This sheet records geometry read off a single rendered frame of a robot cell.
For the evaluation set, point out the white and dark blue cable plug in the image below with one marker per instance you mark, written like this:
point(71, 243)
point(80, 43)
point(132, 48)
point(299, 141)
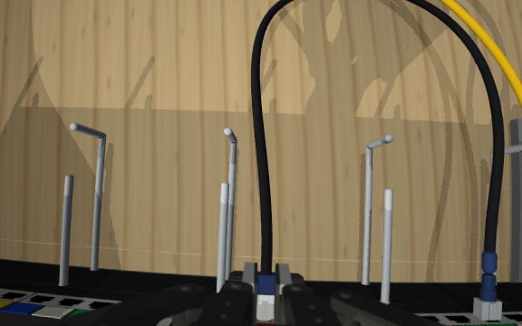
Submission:
point(265, 296)

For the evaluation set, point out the black cable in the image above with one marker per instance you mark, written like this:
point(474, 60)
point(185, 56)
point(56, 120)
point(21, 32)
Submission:
point(489, 260)

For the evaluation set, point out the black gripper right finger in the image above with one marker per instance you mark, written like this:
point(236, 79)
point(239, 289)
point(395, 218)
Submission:
point(295, 304)

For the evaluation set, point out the dark grey patch panel rack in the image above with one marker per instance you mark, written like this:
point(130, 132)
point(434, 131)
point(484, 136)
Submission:
point(31, 293)

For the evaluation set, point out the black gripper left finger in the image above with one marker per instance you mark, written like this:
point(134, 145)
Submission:
point(234, 305)

